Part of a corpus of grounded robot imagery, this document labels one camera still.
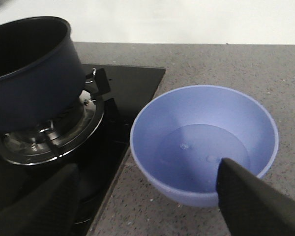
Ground dark blue cooking pot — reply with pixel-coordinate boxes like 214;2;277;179
0;16;86;132

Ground light blue bowl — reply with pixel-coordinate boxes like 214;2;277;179
130;85;279;207

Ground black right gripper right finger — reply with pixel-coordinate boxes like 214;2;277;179
216;158;295;236

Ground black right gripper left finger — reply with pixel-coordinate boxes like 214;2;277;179
0;164;79;236

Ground black glass gas stove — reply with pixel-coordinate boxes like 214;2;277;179
0;64;165;236

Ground black pot support grate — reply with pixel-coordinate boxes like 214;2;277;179
0;68;111;166

